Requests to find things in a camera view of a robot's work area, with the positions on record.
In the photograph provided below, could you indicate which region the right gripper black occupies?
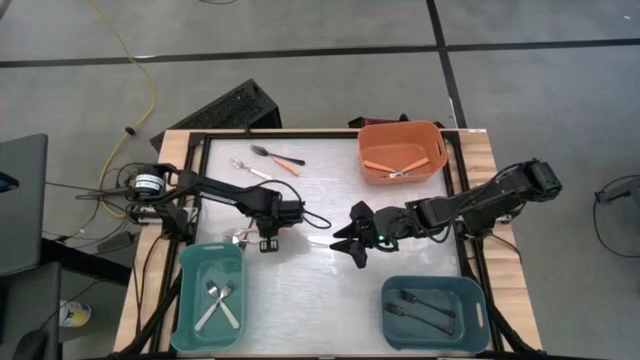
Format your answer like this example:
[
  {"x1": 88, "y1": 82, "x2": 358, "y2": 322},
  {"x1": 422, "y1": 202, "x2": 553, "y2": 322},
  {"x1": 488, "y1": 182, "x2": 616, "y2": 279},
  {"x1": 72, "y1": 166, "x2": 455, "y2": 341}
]
[{"x1": 329, "y1": 200, "x2": 404, "y2": 269}]

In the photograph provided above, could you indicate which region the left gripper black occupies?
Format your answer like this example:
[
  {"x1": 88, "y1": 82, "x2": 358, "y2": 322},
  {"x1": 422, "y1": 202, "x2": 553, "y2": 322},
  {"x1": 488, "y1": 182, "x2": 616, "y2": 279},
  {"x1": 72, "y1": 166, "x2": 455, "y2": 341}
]
[{"x1": 255, "y1": 197, "x2": 305, "y2": 254}]

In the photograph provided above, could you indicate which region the light teal plastic bin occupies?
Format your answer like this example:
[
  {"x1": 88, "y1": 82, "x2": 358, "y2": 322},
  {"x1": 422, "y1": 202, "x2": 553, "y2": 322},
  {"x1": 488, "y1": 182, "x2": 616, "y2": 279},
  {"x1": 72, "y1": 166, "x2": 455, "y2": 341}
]
[{"x1": 169, "y1": 242, "x2": 247, "y2": 355}]

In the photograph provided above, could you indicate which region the orange plastic bin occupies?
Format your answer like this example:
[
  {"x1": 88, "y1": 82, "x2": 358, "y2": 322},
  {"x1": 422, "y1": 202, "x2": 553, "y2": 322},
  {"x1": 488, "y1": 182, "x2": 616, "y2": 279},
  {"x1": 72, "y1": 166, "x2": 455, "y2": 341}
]
[{"x1": 357, "y1": 120, "x2": 449, "y2": 187}]

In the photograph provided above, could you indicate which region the dark blue-grey plastic bin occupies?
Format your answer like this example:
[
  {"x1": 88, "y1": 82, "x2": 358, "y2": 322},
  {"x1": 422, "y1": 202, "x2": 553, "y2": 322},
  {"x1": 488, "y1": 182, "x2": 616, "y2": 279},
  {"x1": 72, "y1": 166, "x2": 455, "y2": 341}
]
[{"x1": 381, "y1": 274, "x2": 490, "y2": 352}]

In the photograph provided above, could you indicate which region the dark red and black object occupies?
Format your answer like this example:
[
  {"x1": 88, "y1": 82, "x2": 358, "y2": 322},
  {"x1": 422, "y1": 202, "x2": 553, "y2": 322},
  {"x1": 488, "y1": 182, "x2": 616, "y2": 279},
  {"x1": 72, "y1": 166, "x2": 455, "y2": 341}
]
[{"x1": 348, "y1": 113, "x2": 446, "y2": 130}]

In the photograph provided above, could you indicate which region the black perforated case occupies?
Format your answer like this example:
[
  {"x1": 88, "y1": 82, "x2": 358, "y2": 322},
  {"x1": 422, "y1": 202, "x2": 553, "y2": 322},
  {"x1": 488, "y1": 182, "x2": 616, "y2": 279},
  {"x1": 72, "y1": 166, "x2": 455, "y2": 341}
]
[{"x1": 149, "y1": 78, "x2": 283, "y2": 153}]

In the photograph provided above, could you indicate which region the yellow and white packet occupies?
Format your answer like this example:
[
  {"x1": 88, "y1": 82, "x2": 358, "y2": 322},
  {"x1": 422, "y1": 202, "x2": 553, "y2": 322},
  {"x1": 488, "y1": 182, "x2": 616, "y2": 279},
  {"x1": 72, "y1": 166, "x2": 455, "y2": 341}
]
[{"x1": 58, "y1": 299, "x2": 93, "y2": 328}]

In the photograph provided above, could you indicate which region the grey laptop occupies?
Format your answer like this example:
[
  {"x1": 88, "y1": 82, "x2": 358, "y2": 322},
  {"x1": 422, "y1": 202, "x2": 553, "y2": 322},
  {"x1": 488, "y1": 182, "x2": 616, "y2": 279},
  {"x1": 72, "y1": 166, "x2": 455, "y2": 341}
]
[{"x1": 0, "y1": 133, "x2": 49, "y2": 279}]

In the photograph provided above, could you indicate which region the grey stand base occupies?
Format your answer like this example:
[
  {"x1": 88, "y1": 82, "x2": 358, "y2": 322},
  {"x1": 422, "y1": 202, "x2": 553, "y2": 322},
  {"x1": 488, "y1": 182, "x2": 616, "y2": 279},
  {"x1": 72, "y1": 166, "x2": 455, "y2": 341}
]
[{"x1": 594, "y1": 175, "x2": 640, "y2": 204}]

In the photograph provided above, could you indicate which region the black metal table frame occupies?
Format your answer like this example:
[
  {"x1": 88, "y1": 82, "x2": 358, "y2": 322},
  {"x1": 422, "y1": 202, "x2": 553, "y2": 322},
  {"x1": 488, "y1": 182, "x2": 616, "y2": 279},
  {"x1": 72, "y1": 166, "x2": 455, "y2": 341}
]
[{"x1": 117, "y1": 128, "x2": 544, "y2": 360}]

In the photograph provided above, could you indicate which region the black cable tangle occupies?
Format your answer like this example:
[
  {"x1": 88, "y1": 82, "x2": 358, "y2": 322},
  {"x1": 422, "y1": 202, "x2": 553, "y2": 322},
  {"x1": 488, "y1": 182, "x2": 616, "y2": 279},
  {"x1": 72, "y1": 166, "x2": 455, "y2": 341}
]
[{"x1": 44, "y1": 160, "x2": 166, "y2": 241}]

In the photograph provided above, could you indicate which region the yellow cable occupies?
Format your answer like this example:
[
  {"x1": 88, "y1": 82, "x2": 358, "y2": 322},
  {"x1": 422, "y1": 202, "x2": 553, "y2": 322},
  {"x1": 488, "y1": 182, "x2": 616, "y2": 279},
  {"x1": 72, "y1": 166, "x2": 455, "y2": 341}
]
[{"x1": 87, "y1": 0, "x2": 157, "y2": 219}]

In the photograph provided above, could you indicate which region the black floor cable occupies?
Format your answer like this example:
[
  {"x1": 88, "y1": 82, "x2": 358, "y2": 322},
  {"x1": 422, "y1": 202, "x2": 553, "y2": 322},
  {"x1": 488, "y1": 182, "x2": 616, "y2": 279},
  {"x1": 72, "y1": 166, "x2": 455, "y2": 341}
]
[{"x1": 592, "y1": 197, "x2": 640, "y2": 260}]

